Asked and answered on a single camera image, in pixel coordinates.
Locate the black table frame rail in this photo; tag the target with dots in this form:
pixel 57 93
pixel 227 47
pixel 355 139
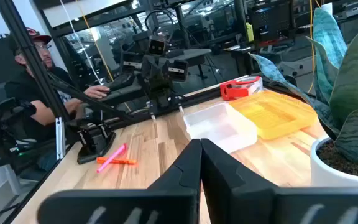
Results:
pixel 197 95

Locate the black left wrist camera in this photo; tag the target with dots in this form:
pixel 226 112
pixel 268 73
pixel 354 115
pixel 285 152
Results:
pixel 157 46

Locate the pink pen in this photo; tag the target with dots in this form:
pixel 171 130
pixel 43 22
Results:
pixel 112 158

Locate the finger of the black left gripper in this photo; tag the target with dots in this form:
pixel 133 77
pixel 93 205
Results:
pixel 165 77
pixel 147 76

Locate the black shelf rack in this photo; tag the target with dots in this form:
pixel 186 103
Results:
pixel 270 21

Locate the green snake plant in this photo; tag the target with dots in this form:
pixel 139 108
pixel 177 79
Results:
pixel 356 81

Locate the black equipment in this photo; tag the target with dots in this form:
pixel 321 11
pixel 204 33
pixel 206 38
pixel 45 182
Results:
pixel 2 130

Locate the person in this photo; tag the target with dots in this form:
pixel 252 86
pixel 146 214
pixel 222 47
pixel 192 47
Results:
pixel 31 93

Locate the silver metal bracket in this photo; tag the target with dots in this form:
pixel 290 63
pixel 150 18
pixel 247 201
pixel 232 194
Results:
pixel 60 138

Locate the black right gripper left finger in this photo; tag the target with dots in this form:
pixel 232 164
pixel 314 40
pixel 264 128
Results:
pixel 166 205

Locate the clear plastic box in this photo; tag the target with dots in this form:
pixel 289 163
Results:
pixel 221 127

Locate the white plant pot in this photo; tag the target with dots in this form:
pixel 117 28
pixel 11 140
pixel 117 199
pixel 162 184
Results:
pixel 325 174

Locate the black aluminium frame post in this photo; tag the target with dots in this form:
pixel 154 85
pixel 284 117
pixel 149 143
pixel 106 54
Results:
pixel 31 59

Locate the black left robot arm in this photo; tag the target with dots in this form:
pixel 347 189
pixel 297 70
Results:
pixel 163 101

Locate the orange-yellow plastic lid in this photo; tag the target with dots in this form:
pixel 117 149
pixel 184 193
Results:
pixel 273 115

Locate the orange pen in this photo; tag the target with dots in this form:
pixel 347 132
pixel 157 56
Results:
pixel 126 161

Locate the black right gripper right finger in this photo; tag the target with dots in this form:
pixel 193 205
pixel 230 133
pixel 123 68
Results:
pixel 244 202

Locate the red tape dispenser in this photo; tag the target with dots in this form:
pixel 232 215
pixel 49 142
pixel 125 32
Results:
pixel 233 90

